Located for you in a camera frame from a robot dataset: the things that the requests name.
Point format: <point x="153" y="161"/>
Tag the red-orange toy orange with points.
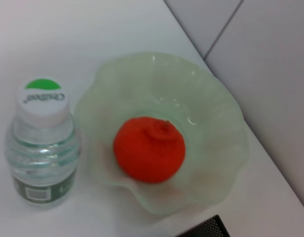
<point x="149" y="153"/>

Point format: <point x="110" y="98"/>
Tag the clear water bottle green label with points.
<point x="43" y="98"/>

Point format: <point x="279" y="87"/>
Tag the translucent wavy fruit bowl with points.
<point x="203" y="98"/>

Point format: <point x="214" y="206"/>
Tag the black mesh pen holder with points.
<point x="211" y="227"/>

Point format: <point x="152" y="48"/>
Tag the plain white partition board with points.
<point x="277" y="74"/>
<point x="203" y="19"/>

